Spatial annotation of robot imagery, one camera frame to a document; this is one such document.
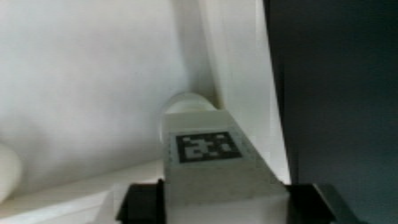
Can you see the white square table top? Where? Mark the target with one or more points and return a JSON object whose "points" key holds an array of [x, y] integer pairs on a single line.
{"points": [[100, 57]]}

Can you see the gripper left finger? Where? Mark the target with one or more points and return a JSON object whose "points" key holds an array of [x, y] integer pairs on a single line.
{"points": [[142, 207]]}

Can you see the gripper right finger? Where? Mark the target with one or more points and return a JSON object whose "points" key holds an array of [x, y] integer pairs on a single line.
{"points": [[316, 206]]}

